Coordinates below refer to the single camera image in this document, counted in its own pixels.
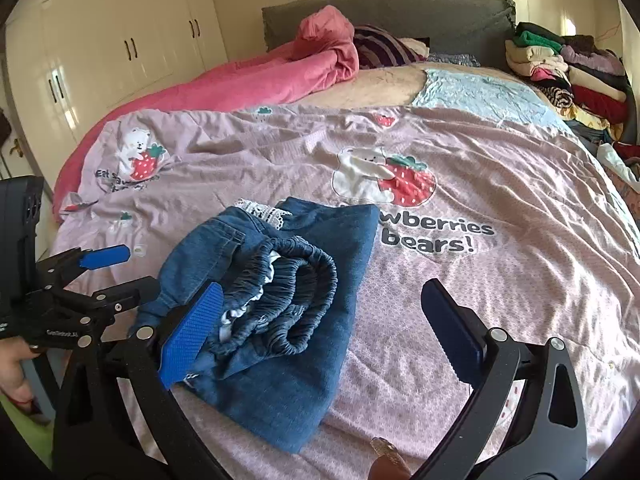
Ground light blue sheet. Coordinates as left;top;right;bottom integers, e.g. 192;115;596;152
411;67;578;137

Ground person's right hand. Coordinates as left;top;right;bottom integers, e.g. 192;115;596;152
369;436;414;480

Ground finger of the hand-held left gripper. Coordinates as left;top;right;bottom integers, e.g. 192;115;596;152
35;244;132;283
45;275;162;322

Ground grey bed headboard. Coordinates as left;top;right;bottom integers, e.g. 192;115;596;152
261;0;517;68

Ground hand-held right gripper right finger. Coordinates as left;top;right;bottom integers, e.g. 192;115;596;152
414;278;590;480

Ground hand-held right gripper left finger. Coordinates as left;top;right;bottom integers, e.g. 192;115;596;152
52;281;224;480

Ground person's green clothing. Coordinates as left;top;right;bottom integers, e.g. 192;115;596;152
0;394;55;468

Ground white cloth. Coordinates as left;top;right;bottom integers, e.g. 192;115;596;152
596;142;640;183

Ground cream wardrobe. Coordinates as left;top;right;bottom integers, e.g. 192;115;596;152
0;0;228;128

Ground blue denim pants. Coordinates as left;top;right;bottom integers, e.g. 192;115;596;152
127;198;380;454

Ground plain pink quilt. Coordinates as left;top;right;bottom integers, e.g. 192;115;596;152
52;5;361;211

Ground person's left hand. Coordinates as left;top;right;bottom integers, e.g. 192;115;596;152
0;336;43;407

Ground purple striped pillow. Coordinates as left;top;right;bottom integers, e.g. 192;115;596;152
352;24;431;69

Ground pink strawberry printed blanket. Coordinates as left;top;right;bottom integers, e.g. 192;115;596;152
52;105;640;480

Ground pile of folded clothes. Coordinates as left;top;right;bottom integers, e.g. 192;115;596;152
504;22;638;145

